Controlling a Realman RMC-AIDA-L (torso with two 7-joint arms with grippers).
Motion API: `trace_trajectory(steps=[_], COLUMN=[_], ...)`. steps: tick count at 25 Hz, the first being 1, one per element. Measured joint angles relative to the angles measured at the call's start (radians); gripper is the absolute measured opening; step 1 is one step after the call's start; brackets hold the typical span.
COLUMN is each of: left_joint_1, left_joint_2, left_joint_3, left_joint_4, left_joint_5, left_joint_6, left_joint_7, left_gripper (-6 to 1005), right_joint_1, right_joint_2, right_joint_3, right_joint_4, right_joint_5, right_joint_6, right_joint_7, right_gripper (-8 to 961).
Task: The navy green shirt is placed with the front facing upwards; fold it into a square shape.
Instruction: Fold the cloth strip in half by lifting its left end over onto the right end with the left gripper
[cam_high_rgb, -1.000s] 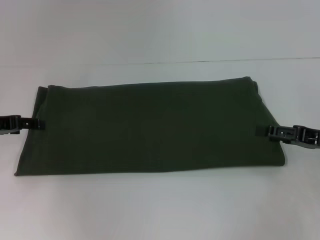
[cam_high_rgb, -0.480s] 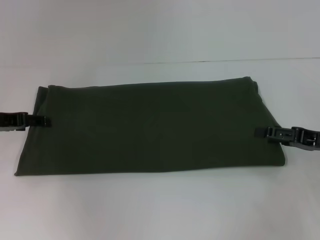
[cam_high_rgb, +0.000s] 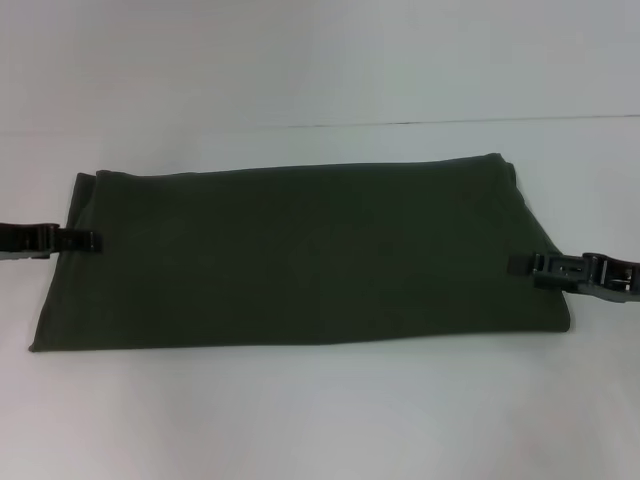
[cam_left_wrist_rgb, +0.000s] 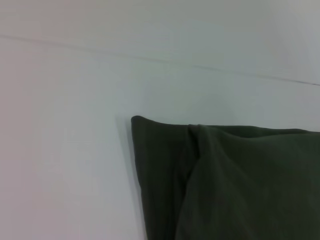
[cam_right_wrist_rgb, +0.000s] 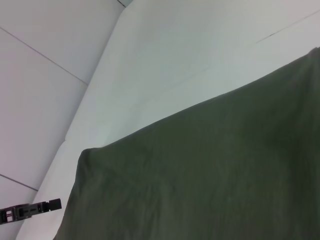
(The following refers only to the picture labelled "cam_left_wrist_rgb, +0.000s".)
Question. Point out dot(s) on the dark green FREE t-shirt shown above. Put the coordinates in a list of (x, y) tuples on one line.
[(237, 187)]

